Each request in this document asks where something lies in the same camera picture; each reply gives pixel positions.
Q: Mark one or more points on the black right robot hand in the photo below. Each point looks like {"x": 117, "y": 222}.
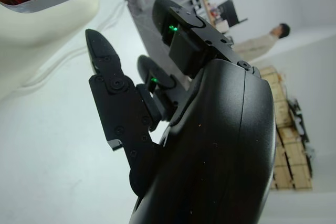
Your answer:
{"x": 215, "y": 134}

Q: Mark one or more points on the person in cream jacket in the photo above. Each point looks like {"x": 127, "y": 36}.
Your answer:
{"x": 257, "y": 44}

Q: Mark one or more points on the cream white toaster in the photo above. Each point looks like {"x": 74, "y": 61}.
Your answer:
{"x": 39, "y": 30}

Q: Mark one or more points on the wooden crate stack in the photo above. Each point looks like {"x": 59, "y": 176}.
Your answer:
{"x": 286, "y": 134}

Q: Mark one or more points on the large black monitor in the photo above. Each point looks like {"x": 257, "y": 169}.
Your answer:
{"x": 231, "y": 11}

